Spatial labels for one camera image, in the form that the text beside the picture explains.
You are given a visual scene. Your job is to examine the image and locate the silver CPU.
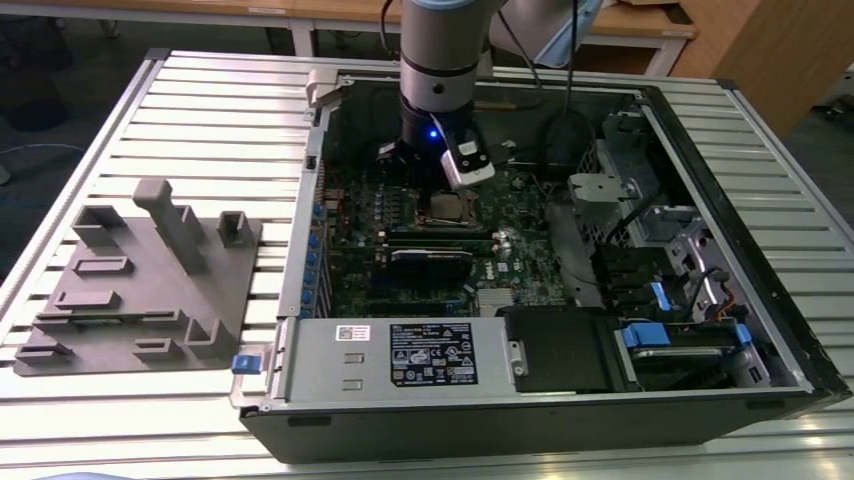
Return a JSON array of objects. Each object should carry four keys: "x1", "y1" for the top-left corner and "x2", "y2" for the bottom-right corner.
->
[{"x1": 430, "y1": 192, "x2": 469, "y2": 219}]

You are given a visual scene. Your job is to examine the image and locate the black RAM slot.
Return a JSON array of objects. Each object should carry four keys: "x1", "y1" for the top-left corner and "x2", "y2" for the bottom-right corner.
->
[{"x1": 387, "y1": 228, "x2": 494, "y2": 239}]

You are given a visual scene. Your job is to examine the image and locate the CPU socket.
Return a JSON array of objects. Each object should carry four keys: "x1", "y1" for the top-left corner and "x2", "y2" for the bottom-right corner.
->
[{"x1": 413, "y1": 188, "x2": 486, "y2": 234}]

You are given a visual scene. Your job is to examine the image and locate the black plastic bay cover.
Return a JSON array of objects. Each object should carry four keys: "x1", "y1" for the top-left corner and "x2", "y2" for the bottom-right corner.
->
[{"x1": 497, "y1": 305, "x2": 634, "y2": 397}]

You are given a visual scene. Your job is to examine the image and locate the black graphics card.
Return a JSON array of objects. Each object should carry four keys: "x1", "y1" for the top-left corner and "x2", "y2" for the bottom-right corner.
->
[{"x1": 389, "y1": 248, "x2": 478, "y2": 287}]

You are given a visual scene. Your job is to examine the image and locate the green motherboard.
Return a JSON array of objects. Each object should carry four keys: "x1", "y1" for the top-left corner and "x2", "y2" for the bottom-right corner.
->
[{"x1": 318, "y1": 149, "x2": 583, "y2": 321}]

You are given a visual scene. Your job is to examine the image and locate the silver chipset heatsink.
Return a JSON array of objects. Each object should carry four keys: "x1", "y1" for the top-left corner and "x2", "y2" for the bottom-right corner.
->
[{"x1": 477, "y1": 288, "x2": 518, "y2": 308}]

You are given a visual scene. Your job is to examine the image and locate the silver power supply unit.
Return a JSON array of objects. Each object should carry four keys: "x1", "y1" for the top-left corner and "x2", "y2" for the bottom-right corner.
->
[{"x1": 283, "y1": 317, "x2": 519, "y2": 401}]

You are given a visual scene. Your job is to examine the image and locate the grey parts rack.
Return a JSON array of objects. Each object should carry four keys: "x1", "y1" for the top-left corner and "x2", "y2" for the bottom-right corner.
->
[{"x1": 11, "y1": 177, "x2": 266, "y2": 377}]

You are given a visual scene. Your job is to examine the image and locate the wooden cabinet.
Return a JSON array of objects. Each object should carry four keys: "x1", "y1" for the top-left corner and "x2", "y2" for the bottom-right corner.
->
[{"x1": 670, "y1": 0, "x2": 854, "y2": 144}]

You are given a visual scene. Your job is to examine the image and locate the hard disk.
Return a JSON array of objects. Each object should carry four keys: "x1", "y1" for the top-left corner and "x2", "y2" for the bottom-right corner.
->
[{"x1": 630, "y1": 346, "x2": 730, "y2": 392}]

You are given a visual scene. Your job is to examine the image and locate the black PC case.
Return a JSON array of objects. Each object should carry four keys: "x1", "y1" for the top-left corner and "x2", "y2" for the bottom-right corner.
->
[{"x1": 228, "y1": 67, "x2": 854, "y2": 465}]

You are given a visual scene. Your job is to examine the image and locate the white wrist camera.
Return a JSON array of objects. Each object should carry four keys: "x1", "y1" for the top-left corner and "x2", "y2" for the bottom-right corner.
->
[{"x1": 437, "y1": 127, "x2": 501, "y2": 191}]

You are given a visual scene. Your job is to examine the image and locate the wooden desk white frame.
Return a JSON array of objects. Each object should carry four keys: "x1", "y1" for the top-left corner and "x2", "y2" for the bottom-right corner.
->
[
  {"x1": 0, "y1": 0, "x2": 315, "y2": 57},
  {"x1": 293, "y1": 0, "x2": 701, "y2": 76}
]

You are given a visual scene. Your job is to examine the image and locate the black camera cable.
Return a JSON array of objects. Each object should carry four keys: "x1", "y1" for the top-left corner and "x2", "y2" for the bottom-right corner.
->
[{"x1": 539, "y1": 0, "x2": 599, "y2": 169}]

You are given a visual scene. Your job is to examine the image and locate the silver metal bracket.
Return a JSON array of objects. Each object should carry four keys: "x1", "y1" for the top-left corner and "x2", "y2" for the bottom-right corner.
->
[{"x1": 569, "y1": 171, "x2": 641, "y2": 205}]

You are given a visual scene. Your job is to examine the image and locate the black case cable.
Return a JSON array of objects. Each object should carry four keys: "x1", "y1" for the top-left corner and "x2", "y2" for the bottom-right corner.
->
[{"x1": 603, "y1": 192, "x2": 646, "y2": 261}]

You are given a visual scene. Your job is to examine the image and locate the blue disk carrier handle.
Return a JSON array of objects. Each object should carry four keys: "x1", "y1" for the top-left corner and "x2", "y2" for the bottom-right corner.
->
[{"x1": 618, "y1": 322, "x2": 673, "y2": 348}]

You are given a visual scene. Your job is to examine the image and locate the light blue cable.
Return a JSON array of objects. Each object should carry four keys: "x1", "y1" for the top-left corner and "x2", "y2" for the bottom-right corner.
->
[{"x1": 0, "y1": 141, "x2": 92, "y2": 187}]

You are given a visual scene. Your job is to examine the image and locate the coloured wire bundle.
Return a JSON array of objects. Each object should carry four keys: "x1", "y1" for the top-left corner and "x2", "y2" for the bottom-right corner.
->
[{"x1": 708, "y1": 293, "x2": 746, "y2": 324}]

